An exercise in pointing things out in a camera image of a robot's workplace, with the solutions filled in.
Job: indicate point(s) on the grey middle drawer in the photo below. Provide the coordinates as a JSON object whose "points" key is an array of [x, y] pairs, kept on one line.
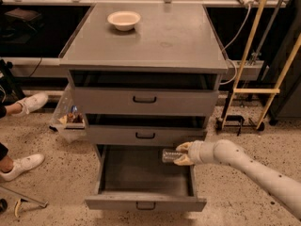
{"points": [[142, 136]]}

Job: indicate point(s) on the yellow handled tool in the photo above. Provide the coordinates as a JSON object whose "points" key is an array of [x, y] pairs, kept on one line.
{"points": [[18, 206]]}

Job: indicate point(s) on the white sneaker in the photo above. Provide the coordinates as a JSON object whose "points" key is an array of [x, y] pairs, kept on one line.
{"points": [[32, 103], [22, 165]]}

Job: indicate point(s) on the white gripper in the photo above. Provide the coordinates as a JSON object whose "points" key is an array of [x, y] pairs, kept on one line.
{"points": [[196, 153]]}

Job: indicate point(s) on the white sneaker lower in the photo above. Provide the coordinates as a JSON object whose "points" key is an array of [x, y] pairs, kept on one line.
{"points": [[22, 165]]}

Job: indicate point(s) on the grey bottom drawer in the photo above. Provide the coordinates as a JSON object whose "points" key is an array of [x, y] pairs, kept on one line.
{"points": [[134, 178]]}

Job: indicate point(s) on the white sneaker upper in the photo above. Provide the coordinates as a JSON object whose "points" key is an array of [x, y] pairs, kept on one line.
{"points": [[32, 103]]}

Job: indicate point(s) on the grey top drawer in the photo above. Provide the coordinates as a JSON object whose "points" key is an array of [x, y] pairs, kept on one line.
{"points": [[145, 102]]}

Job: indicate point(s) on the grey metal floor bar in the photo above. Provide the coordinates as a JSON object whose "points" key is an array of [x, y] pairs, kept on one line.
{"points": [[22, 196]]}

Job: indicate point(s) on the grey drawer cabinet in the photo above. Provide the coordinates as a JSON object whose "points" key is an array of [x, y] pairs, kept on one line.
{"points": [[173, 47]]}

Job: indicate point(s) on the clear plastic water bottle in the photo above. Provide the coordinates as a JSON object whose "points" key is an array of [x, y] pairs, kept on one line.
{"points": [[170, 156]]}

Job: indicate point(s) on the grey drawer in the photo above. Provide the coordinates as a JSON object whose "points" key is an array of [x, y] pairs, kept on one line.
{"points": [[142, 136], [134, 178], [145, 102]]}

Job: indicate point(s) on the white paper bowl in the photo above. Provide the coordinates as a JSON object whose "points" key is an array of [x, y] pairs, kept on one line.
{"points": [[124, 20]]}

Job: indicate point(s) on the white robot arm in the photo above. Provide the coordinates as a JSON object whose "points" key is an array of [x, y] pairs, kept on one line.
{"points": [[282, 188]]}

